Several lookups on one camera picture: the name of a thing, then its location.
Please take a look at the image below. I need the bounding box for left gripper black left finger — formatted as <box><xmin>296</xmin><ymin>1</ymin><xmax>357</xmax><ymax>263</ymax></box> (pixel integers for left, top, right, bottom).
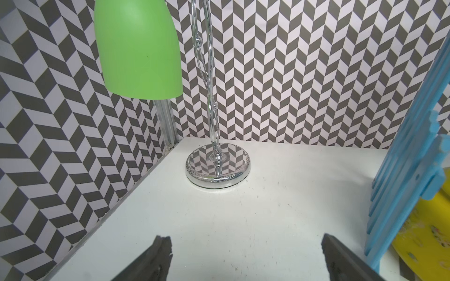
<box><xmin>112</xmin><ymin>235</ymin><xmax>173</xmax><ymax>281</ymax></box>

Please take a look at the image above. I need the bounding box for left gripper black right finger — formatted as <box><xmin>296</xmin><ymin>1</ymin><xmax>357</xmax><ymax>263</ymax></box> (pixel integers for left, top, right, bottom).
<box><xmin>321</xmin><ymin>234</ymin><xmax>383</xmax><ymax>281</ymax></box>

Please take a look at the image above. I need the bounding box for yellow ceramic tea canister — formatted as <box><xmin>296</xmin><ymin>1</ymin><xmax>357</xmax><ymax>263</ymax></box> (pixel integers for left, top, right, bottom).
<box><xmin>392</xmin><ymin>167</ymin><xmax>450</xmax><ymax>281</ymax></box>

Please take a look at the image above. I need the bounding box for blue white slatted shelf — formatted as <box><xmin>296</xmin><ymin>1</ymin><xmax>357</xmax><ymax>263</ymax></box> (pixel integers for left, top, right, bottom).
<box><xmin>364</xmin><ymin>39</ymin><xmax>450</xmax><ymax>271</ymax></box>

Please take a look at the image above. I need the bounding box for green plastic wine glass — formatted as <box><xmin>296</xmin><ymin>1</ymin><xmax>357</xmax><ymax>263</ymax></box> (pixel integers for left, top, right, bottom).
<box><xmin>94</xmin><ymin>0</ymin><xmax>183</xmax><ymax>100</ymax></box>

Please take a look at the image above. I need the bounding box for chrome wire glass stand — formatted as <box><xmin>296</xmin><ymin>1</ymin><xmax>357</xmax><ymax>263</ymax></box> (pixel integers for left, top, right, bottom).
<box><xmin>186</xmin><ymin>1</ymin><xmax>251</xmax><ymax>190</ymax></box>

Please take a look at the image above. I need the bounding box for aluminium corner post left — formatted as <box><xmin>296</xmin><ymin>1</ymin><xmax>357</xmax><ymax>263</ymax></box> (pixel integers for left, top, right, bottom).
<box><xmin>154</xmin><ymin>100</ymin><xmax>178</xmax><ymax>150</ymax></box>

